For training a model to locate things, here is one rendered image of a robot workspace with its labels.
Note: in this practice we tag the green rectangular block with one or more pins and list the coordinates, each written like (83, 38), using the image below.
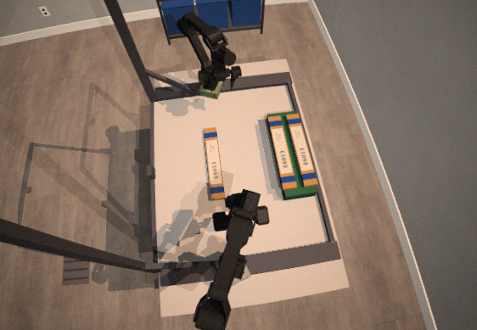
(300, 191)

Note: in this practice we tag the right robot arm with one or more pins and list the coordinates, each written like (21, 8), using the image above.
(212, 313)

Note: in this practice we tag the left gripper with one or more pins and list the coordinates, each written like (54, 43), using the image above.
(235, 73)

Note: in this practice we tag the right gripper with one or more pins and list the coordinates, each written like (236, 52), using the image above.
(219, 218)

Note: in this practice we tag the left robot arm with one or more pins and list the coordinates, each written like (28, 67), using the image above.
(189, 25)

